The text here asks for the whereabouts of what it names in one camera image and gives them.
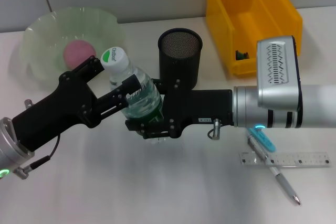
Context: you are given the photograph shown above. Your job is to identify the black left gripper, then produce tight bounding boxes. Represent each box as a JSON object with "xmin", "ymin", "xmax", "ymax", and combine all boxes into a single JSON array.
[{"xmin": 12, "ymin": 55, "xmax": 140, "ymax": 153}]

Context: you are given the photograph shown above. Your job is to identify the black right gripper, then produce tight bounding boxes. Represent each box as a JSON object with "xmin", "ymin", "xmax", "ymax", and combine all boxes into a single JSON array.
[{"xmin": 124, "ymin": 77, "xmax": 235, "ymax": 140}]

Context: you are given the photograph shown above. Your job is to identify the clear green-label water bottle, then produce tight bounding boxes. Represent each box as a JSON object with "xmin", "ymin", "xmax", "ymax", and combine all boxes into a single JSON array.
[{"xmin": 100, "ymin": 47, "xmax": 165, "ymax": 145}]

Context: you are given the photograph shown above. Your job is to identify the pink peach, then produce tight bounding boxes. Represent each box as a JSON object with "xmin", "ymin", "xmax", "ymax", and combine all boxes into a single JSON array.
[{"xmin": 62, "ymin": 39, "xmax": 97, "ymax": 70}]

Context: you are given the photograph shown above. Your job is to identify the black mesh pen holder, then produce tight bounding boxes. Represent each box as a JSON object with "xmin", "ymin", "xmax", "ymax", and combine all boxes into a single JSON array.
[{"xmin": 157, "ymin": 27, "xmax": 203, "ymax": 91}]

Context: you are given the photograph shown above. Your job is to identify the pale green glass fruit bowl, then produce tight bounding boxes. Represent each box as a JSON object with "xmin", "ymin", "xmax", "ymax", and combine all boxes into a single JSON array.
[{"xmin": 20, "ymin": 6, "xmax": 126, "ymax": 88}]

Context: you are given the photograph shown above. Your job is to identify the blue sheathed scissors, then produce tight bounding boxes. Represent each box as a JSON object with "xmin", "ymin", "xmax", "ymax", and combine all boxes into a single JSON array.
[{"xmin": 248, "ymin": 127, "xmax": 277, "ymax": 153}]

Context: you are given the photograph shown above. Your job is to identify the silver white pen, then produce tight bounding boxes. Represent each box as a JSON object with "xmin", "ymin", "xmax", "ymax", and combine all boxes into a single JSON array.
[{"xmin": 246, "ymin": 133, "xmax": 302, "ymax": 206}]

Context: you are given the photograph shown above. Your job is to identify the clear plastic ruler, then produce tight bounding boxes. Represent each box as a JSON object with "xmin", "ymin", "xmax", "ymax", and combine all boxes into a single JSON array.
[{"xmin": 238, "ymin": 151, "xmax": 333, "ymax": 168}]

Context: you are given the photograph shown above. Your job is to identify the yellow plastic bin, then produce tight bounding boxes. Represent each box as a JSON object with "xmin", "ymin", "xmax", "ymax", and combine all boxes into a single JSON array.
[{"xmin": 204, "ymin": 0, "xmax": 303, "ymax": 78}]

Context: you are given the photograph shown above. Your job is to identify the right gripper cable with plug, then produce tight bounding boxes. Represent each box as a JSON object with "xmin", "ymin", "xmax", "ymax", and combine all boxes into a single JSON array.
[{"xmin": 208, "ymin": 119, "xmax": 223, "ymax": 141}]

